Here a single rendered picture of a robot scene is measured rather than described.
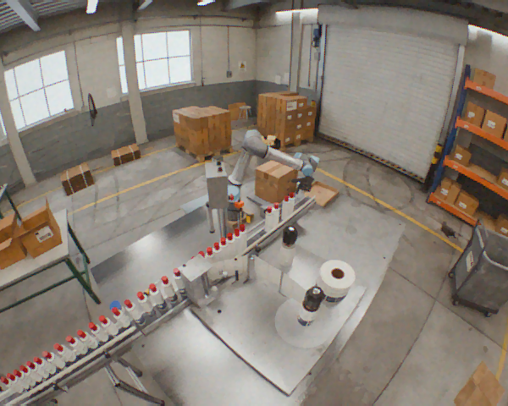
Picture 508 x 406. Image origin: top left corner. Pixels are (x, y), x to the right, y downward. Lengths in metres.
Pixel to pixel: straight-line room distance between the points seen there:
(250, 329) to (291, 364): 0.27
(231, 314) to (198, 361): 0.31
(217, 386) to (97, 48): 6.23
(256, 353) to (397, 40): 5.26
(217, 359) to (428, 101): 4.99
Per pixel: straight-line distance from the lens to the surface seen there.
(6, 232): 2.73
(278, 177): 1.84
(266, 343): 1.21
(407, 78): 5.16
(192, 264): 1.16
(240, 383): 1.21
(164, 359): 1.30
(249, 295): 1.34
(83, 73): 6.20
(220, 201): 1.20
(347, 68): 5.71
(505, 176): 4.53
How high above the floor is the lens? 2.02
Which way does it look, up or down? 36 degrees down
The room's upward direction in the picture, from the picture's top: 1 degrees clockwise
